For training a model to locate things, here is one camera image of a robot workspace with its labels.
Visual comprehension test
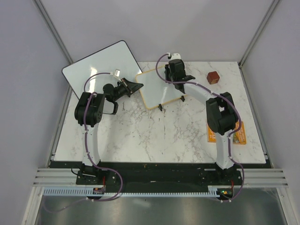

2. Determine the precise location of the light blue cable duct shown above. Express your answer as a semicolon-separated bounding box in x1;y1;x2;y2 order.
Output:
43;187;220;198

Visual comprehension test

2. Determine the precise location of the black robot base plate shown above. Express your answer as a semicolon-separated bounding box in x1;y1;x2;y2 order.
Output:
76;162;242;192

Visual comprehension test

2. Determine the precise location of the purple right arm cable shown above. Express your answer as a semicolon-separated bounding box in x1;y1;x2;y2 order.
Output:
156;53;246;203

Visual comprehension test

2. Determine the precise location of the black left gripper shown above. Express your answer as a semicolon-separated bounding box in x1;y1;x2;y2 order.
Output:
113;78;144;101

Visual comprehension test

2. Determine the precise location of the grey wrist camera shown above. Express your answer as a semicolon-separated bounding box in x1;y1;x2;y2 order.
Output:
113;69;120;77
167;52;181;60

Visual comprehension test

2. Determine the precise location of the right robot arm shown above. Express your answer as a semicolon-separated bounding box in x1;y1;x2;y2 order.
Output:
165;59;241;185

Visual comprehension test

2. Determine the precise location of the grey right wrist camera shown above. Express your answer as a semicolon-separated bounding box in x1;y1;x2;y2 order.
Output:
167;52;181;60

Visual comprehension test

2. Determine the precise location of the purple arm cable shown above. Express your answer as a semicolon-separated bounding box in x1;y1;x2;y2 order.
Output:
43;72;124;213
156;53;246;203

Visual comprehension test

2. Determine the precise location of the large black framed whiteboard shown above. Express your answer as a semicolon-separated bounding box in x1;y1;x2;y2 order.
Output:
62;40;142;98

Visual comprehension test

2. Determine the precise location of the aluminium rail frame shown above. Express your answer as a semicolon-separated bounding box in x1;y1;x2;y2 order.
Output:
21;0;293;225

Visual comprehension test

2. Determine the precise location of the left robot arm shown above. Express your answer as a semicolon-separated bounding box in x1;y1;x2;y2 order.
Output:
75;78;144;184

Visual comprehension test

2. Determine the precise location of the red wooden cube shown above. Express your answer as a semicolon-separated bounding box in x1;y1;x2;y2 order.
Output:
207;71;220;84

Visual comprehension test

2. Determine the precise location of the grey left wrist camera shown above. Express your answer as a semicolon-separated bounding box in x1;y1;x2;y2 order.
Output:
113;69;120;77

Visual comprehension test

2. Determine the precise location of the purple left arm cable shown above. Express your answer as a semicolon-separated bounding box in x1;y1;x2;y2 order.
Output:
43;72;124;213

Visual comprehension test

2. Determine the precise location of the yellow framed small whiteboard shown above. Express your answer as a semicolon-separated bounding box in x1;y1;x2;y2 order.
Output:
135;69;185;110

